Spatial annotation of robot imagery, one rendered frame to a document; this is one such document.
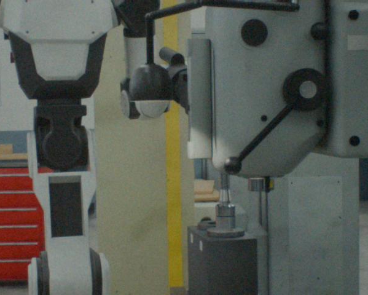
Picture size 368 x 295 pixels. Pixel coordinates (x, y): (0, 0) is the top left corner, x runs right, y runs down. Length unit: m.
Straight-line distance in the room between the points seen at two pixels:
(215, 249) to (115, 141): 1.42
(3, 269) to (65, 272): 4.17
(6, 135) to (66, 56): 8.54
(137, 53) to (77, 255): 0.57
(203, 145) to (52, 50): 0.69
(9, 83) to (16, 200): 4.72
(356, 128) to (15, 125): 9.29
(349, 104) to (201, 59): 0.26
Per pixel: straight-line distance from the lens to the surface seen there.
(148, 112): 1.87
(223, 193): 1.63
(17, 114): 10.30
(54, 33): 1.78
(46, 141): 1.81
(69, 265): 1.75
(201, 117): 1.21
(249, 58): 1.15
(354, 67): 1.17
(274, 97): 1.15
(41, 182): 1.78
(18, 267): 5.87
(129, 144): 2.94
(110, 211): 2.97
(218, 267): 1.61
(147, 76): 1.11
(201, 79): 1.21
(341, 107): 1.16
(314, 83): 1.14
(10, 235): 5.84
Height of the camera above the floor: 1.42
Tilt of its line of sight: 3 degrees down
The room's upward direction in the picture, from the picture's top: 1 degrees counter-clockwise
